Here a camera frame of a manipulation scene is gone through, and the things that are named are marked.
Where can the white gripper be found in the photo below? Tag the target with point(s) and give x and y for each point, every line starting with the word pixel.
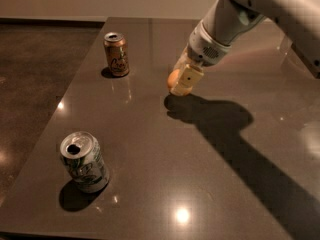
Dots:
pixel 204 49

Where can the orange fruit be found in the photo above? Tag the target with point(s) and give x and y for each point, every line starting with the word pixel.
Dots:
pixel 172 78

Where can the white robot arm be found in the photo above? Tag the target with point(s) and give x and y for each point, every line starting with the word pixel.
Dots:
pixel 227 20

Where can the orange LaCroix soda can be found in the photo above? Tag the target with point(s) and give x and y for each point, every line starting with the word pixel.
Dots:
pixel 115 46

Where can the green white 7up can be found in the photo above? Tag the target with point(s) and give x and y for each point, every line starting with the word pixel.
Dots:
pixel 80 153

